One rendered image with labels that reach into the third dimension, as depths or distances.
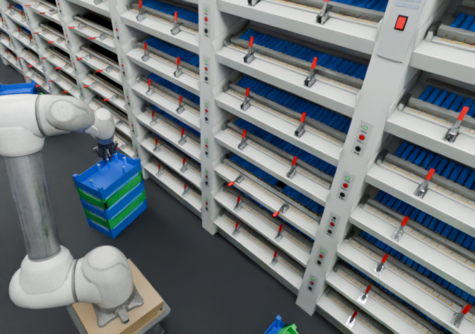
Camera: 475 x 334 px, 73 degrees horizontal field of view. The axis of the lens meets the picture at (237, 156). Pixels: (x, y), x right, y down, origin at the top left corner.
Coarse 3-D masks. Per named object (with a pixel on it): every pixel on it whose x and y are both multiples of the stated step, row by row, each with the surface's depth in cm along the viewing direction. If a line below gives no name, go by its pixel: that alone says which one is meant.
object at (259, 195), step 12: (228, 156) 165; (216, 168) 163; (228, 168) 162; (228, 180) 160; (252, 192) 151; (264, 204) 148; (276, 204) 145; (288, 216) 140; (300, 216) 139; (300, 228) 137; (312, 228) 135
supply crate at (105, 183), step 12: (120, 156) 194; (96, 168) 185; (108, 168) 190; (120, 168) 190; (132, 168) 183; (84, 180) 180; (96, 180) 181; (108, 180) 181; (120, 180) 177; (96, 192) 169; (108, 192) 172
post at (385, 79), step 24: (432, 0) 73; (384, 24) 82; (408, 48) 80; (384, 72) 87; (408, 72) 86; (360, 96) 94; (384, 96) 89; (360, 120) 97; (384, 120) 92; (360, 168) 104; (336, 192) 115; (360, 192) 112; (336, 240) 125; (312, 264) 141; (312, 312) 157
